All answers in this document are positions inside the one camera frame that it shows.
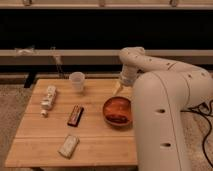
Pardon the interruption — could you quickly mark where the grey wall rail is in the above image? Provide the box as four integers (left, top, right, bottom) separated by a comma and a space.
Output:
0, 50, 213, 65

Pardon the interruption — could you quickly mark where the wooden table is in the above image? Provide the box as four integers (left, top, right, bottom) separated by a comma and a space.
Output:
5, 79, 137, 168

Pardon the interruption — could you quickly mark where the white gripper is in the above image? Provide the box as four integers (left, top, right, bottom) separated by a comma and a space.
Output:
113, 65, 138, 96

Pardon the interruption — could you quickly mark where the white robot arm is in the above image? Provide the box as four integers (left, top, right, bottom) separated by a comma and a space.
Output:
119, 47, 213, 171

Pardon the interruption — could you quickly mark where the dark chocolate bar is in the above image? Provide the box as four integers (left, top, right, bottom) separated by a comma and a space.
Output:
67, 105, 84, 127

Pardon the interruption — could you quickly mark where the red orange bowl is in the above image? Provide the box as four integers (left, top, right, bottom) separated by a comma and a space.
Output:
102, 96, 132, 127

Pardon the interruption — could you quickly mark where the black cable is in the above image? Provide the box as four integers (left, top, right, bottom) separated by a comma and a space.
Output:
181, 100, 213, 169

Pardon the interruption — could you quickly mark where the white squeeze tube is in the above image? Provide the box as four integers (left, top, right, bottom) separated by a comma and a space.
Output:
41, 85, 57, 117

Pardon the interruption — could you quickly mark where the clear plastic cup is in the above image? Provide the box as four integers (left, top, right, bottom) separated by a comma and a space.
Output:
69, 72, 85, 92

